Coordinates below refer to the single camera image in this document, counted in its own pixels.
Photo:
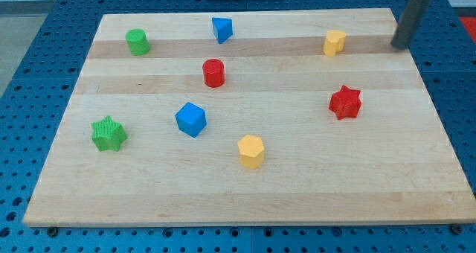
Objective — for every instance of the blue cube block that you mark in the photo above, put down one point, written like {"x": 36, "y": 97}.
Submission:
{"x": 191, "y": 119}

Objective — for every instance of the red star block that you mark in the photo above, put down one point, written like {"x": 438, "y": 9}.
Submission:
{"x": 345, "y": 103}

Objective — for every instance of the wooden board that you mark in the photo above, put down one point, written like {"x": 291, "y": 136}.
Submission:
{"x": 392, "y": 164}

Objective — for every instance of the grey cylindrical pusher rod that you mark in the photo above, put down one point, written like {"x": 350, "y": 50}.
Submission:
{"x": 408, "y": 23}

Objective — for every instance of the yellow hexagon block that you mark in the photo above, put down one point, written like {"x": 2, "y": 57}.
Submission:
{"x": 251, "y": 151}

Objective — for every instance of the yellow heart block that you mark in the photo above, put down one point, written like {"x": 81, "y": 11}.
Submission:
{"x": 334, "y": 42}

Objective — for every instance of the green cylinder block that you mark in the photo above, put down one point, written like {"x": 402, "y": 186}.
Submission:
{"x": 137, "y": 42}

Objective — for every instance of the green star block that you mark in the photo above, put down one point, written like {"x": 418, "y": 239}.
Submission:
{"x": 108, "y": 134}

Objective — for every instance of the red cylinder block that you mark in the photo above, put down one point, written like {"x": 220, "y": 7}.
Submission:
{"x": 213, "y": 73}

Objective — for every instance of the blue triangle block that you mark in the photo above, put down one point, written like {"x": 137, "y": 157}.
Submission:
{"x": 222, "y": 29}

